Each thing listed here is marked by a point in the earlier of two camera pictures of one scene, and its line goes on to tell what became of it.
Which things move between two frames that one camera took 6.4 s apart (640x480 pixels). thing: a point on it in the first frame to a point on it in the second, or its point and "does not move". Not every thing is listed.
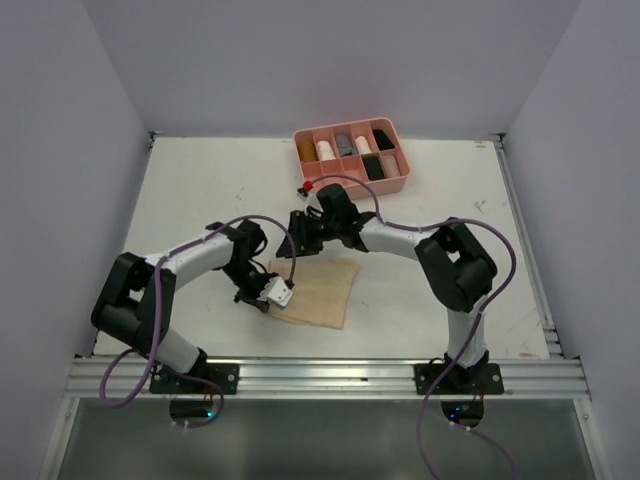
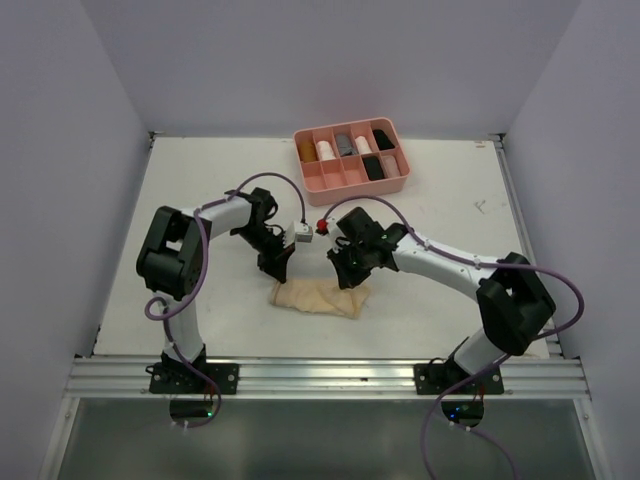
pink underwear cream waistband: x=392 y=169 does not move
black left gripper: x=251 y=298 to x=275 y=263
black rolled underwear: x=382 y=140 does not move
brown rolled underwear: x=307 y=151 does not move
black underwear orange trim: x=373 y=168 does not move
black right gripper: x=299 y=231 to x=346 y=277
